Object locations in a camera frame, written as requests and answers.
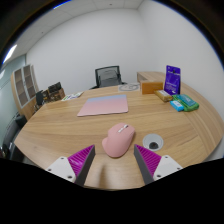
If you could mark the pink computer mouse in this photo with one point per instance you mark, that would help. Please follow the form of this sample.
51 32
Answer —
118 141

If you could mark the dark boxes on cabinet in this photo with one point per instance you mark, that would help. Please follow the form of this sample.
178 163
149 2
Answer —
53 91

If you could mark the wooden side desk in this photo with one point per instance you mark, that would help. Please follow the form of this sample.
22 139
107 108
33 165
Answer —
150 76

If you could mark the pink and blue mouse pad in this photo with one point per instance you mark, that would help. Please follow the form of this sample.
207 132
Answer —
103 105

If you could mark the green flat package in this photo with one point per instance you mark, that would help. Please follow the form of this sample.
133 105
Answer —
190 103

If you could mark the small blue box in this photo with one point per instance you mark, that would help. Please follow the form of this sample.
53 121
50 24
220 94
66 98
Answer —
176 105

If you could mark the small yellow-brown box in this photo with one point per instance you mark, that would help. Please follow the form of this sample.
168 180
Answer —
163 95

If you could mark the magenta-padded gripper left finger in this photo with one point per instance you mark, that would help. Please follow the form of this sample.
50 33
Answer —
60 166

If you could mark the green and white leaflet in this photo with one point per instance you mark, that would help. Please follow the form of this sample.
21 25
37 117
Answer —
72 96

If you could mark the grey backpack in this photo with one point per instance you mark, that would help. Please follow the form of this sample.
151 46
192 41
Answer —
110 79

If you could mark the wooden shelf unit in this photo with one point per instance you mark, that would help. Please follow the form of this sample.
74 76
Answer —
24 85

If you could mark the purple standing pouch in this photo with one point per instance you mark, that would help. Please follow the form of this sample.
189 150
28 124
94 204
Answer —
172 80

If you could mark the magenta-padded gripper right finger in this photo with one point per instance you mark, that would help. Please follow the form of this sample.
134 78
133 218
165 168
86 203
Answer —
168 165

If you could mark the black mesh office chair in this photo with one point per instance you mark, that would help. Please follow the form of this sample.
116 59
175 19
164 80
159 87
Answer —
98 71

